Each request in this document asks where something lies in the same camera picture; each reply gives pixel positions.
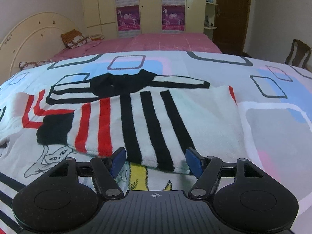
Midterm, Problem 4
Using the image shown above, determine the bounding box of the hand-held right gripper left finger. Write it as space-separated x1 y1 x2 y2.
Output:
44 147 127 199

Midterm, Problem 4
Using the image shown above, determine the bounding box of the brown wooden chair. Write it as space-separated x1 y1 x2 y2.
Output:
285 39 312 69

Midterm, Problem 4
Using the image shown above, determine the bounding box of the red white patterned pillow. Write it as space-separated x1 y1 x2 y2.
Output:
19 60 53 71

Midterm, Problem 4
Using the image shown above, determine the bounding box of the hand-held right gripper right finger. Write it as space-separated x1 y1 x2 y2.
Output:
186 147 271 199

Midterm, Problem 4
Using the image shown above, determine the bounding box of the white cat print cloth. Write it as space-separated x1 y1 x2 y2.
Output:
0 136 193 234

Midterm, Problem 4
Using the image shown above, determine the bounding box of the cream shelf unit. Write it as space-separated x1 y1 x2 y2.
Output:
203 0 219 42

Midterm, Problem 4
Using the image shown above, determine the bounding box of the cream rounded headboard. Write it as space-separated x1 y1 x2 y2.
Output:
0 12 84 86

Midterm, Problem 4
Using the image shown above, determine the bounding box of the orange white patterned pillow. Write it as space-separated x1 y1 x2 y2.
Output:
60 29 101 49

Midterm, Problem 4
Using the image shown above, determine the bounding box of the cream wardrobe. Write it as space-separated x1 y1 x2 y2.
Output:
82 0 218 41

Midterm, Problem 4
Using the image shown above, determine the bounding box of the pink bed sheet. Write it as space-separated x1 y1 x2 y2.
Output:
50 33 222 62

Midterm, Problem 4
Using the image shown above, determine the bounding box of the white black red striped sweater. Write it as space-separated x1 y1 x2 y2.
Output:
0 69 245 175

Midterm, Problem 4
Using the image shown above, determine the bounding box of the purple wall poster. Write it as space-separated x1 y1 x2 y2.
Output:
162 5 186 31
116 5 141 32

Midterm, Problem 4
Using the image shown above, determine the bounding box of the brown wooden door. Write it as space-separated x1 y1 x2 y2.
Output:
212 0 251 54

